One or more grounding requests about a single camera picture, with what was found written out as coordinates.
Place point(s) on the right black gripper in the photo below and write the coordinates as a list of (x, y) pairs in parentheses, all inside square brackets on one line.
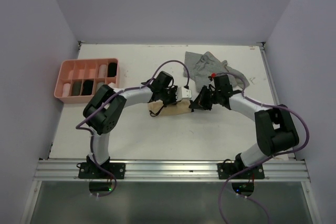
[(200, 102)]

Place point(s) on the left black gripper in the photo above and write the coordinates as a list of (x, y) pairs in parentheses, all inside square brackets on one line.
[(173, 101)]

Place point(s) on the beige navy-trimmed underwear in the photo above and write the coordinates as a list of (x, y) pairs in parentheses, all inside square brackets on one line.
[(157, 109)]

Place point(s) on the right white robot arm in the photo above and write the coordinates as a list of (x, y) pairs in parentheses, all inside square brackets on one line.
[(275, 130)]

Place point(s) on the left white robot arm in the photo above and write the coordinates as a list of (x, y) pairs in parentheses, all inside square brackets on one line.
[(103, 111)]

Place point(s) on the grey striped underwear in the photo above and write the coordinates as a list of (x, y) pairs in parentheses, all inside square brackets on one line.
[(201, 66)]

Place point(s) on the white rolled cloth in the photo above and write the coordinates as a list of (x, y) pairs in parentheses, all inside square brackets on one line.
[(112, 85)]

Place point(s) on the black rolled cloth back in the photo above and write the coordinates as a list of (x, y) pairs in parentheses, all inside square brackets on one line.
[(112, 69)]

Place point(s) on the black rolled cloth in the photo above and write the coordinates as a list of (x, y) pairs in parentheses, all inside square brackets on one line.
[(112, 69), (87, 87)]

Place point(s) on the grey rolled cloth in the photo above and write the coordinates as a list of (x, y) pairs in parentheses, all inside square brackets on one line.
[(98, 86)]

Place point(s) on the beige rolled cloth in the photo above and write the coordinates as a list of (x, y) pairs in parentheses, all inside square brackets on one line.
[(102, 73)]

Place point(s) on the black rolled cloth front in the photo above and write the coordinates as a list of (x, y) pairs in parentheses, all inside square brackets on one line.
[(87, 87)]

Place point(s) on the pink divided storage tray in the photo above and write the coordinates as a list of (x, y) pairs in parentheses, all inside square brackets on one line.
[(78, 80)]

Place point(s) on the olive rolled cloth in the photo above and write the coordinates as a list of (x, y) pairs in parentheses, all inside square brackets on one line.
[(76, 88)]

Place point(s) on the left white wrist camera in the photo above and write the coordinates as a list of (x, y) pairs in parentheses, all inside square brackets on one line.
[(183, 93)]

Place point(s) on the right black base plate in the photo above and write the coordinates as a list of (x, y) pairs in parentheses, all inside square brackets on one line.
[(229, 167)]

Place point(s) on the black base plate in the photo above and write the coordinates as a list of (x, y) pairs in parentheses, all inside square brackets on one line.
[(229, 167), (91, 171)]

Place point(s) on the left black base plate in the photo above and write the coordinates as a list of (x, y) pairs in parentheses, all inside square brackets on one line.
[(91, 171)]

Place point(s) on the aluminium mounting rail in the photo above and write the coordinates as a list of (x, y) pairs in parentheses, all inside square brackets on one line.
[(68, 170)]

